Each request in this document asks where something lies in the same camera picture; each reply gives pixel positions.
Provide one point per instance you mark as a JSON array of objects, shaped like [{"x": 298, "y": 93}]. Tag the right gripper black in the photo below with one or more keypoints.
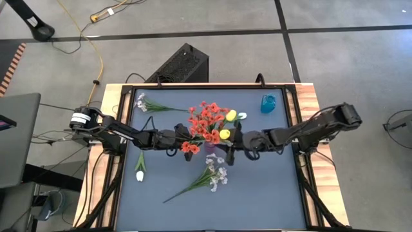
[{"x": 239, "y": 138}]

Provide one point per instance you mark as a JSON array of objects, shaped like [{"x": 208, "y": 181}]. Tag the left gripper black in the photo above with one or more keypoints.
[{"x": 183, "y": 133}]

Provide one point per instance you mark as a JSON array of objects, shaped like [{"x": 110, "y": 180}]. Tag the pink ribbed glass vase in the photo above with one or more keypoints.
[{"x": 210, "y": 148}]

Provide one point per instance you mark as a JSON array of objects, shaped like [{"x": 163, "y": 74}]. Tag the yellow tulip with green stem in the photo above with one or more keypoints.
[
  {"x": 224, "y": 134},
  {"x": 230, "y": 115}
]

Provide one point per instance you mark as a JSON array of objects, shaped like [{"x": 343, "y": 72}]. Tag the large white veined flower bunch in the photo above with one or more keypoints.
[{"x": 204, "y": 181}]

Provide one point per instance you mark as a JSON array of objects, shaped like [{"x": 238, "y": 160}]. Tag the orange flower bunch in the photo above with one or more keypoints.
[{"x": 206, "y": 122}]

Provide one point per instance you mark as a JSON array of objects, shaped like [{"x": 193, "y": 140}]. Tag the white tulip with green stem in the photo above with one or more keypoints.
[
  {"x": 140, "y": 176},
  {"x": 242, "y": 115}
]

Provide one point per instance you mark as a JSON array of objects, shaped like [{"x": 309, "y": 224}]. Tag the small white flower bunch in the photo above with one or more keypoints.
[{"x": 161, "y": 108}]

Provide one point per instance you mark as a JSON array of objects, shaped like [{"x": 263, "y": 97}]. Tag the blue glass vase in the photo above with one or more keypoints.
[{"x": 267, "y": 104}]

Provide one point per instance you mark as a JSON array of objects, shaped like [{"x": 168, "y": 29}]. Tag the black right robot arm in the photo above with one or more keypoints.
[{"x": 305, "y": 127}]

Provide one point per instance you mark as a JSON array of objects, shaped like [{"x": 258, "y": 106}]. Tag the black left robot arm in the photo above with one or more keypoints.
[{"x": 128, "y": 132}]

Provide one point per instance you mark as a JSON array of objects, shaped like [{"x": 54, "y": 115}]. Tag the light wooden table board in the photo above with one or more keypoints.
[{"x": 310, "y": 100}]

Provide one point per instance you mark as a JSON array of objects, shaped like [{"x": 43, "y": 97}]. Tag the grey desk surface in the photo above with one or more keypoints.
[{"x": 19, "y": 145}]

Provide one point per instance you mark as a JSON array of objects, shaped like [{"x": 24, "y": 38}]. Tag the grey chair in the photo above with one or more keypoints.
[{"x": 16, "y": 209}]

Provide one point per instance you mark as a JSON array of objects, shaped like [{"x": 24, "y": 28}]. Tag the dark tablet with pink screen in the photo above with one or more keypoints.
[{"x": 6, "y": 124}]

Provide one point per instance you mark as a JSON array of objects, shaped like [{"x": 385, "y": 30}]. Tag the black stand leg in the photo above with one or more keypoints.
[{"x": 41, "y": 31}]

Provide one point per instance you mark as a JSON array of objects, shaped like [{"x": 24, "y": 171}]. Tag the black mat with striped edge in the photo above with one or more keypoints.
[{"x": 14, "y": 64}]

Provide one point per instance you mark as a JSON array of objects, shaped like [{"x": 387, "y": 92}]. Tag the black metal table frame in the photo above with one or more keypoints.
[{"x": 209, "y": 86}]

